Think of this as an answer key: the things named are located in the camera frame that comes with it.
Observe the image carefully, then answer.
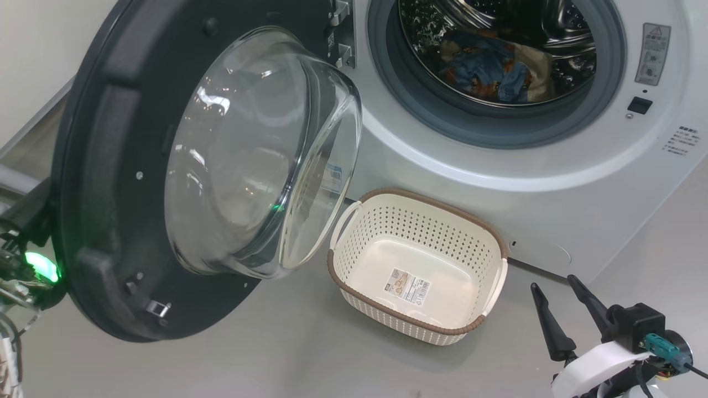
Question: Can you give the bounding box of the left gripper green-lit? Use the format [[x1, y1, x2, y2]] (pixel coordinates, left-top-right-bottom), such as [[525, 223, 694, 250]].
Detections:
[[0, 242, 67, 311]]

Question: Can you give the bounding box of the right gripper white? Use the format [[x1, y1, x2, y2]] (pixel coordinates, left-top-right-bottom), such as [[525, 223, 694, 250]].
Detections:
[[529, 274, 654, 398]]

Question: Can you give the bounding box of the dark round glass washer door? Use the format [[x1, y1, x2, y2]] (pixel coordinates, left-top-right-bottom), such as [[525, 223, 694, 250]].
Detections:
[[50, 0, 363, 343]]

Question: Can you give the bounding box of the blue garment with white lining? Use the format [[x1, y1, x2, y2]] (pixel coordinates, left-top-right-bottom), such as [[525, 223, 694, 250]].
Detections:
[[513, 43, 555, 103]]

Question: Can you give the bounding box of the blue cartoon print garment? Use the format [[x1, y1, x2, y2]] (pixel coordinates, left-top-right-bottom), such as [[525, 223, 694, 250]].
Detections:
[[439, 30, 533, 104]]

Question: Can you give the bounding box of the white front-load washing machine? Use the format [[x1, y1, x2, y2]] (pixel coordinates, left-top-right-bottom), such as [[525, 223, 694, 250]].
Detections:
[[325, 0, 708, 286]]

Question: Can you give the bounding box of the stainless steel washing machine drum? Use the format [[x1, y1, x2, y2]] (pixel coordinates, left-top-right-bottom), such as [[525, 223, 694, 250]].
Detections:
[[398, 0, 597, 107]]

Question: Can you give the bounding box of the grey metal door hinge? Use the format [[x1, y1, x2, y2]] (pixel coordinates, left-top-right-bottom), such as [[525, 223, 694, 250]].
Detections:
[[329, 0, 356, 69]]

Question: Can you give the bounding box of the round white filter cover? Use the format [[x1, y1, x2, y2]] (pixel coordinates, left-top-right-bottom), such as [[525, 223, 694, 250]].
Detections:
[[508, 239, 572, 267]]

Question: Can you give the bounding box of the basket product label sticker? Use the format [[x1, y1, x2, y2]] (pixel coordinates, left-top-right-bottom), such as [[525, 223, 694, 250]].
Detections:
[[384, 268, 431, 303]]

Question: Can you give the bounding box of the white woven-look laundry basket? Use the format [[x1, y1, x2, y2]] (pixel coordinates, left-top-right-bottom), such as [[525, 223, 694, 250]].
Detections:
[[326, 187, 509, 347]]

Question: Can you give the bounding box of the blue energy label sticker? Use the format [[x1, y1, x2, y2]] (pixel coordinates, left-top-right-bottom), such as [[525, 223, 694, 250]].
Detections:
[[324, 164, 344, 195]]

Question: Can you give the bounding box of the grey warning sticker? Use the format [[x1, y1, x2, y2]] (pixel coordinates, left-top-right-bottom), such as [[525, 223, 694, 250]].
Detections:
[[634, 23, 672, 87]]

